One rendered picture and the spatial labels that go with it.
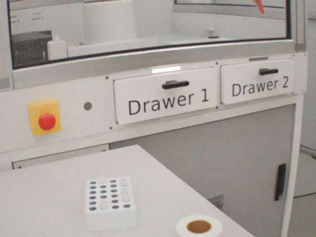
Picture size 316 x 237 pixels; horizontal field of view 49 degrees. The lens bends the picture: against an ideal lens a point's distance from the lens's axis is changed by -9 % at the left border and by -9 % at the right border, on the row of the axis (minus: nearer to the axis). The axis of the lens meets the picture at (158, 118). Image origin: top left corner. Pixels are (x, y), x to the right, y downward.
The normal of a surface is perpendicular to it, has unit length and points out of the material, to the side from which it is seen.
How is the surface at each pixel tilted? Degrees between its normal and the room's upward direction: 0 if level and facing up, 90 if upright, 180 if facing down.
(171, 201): 0
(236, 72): 90
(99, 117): 90
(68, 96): 90
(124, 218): 90
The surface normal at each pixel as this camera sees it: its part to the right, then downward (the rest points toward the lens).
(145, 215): -0.04, -0.95
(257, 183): 0.44, 0.26
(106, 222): 0.14, 0.30
